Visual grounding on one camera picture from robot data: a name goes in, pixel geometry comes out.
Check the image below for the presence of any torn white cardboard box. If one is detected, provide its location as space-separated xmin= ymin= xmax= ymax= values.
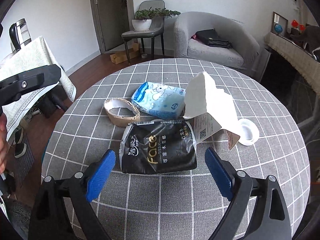
xmin=183 ymin=72 xmax=240 ymax=150

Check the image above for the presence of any black Face tissue pack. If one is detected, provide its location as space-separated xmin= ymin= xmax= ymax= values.
xmin=119 ymin=119 xmax=197 ymax=174

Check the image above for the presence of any brown cardboard ring strip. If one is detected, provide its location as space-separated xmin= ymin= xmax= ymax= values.
xmin=104 ymin=98 xmax=140 ymax=127

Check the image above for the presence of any person's left hand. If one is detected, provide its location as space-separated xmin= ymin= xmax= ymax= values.
xmin=0 ymin=113 xmax=9 ymax=174

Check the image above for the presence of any white patterned tablecloth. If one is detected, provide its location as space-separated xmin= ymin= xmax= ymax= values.
xmin=1 ymin=36 xmax=76 ymax=139

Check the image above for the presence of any white plastic lid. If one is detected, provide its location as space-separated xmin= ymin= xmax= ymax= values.
xmin=238 ymin=118 xmax=260 ymax=146

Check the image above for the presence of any grey checked tablecloth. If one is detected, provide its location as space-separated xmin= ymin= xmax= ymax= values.
xmin=42 ymin=59 xmax=310 ymax=239

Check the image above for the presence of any electric kettle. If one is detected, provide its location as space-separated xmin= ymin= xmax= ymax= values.
xmin=9 ymin=18 xmax=31 ymax=54

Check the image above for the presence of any black and white shoe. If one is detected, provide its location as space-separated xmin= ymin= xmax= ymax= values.
xmin=14 ymin=143 xmax=27 ymax=159

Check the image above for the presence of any dark striped floor mat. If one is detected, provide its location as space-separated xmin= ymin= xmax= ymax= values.
xmin=11 ymin=134 xmax=35 ymax=187

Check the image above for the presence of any blue wet wipes pack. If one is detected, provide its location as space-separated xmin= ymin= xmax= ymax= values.
xmin=131 ymin=82 xmax=185 ymax=120

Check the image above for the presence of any flat cardboard box on floor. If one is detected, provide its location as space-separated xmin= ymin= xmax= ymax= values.
xmin=110 ymin=42 xmax=140 ymax=64

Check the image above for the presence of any grey armchair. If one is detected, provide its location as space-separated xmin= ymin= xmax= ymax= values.
xmin=174 ymin=11 xmax=260 ymax=72

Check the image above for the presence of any grey door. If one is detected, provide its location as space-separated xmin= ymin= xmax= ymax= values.
xmin=90 ymin=0 xmax=133 ymax=54

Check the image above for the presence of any beige fringed table runner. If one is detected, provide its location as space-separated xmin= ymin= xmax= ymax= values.
xmin=264 ymin=33 xmax=319 ymax=90

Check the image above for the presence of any black handbag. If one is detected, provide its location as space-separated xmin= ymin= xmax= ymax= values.
xmin=195 ymin=29 xmax=233 ymax=49

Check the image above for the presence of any potted green plant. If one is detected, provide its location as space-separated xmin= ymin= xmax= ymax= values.
xmin=132 ymin=8 xmax=181 ymax=31

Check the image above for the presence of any small blue globe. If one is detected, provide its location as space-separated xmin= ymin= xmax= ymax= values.
xmin=273 ymin=23 xmax=283 ymax=35

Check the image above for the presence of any grey dining chair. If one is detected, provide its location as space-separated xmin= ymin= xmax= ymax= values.
xmin=121 ymin=16 xmax=164 ymax=64

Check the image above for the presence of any framed picture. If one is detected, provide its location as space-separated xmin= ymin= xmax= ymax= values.
xmin=271 ymin=12 xmax=288 ymax=36

